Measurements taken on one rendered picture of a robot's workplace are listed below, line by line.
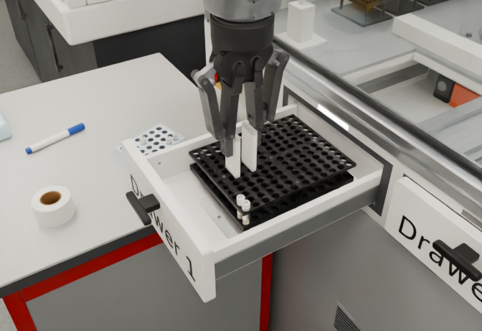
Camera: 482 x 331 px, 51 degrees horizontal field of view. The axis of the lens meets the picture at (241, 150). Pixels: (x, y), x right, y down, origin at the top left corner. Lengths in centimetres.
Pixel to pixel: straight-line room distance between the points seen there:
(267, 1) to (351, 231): 54
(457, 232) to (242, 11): 42
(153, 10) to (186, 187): 77
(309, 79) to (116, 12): 75
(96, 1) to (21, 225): 71
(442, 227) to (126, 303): 63
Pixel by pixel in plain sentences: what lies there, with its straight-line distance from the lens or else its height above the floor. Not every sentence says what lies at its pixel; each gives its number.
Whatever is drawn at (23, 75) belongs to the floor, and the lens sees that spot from 319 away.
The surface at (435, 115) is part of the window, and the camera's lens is 76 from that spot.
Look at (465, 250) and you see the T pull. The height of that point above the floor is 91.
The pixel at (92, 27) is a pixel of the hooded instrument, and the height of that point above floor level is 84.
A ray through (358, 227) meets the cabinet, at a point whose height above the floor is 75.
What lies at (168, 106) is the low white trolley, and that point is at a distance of 125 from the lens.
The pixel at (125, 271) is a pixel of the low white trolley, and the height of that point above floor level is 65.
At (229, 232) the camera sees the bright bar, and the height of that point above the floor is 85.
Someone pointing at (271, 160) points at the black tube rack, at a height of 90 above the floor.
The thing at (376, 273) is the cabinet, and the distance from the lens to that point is 99.
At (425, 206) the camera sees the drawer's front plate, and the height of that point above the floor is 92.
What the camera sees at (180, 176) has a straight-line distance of 92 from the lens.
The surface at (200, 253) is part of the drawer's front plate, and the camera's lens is 67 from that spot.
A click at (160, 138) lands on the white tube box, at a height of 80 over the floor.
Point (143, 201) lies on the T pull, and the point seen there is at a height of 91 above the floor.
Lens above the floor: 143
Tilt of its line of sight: 38 degrees down
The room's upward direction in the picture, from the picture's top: straight up
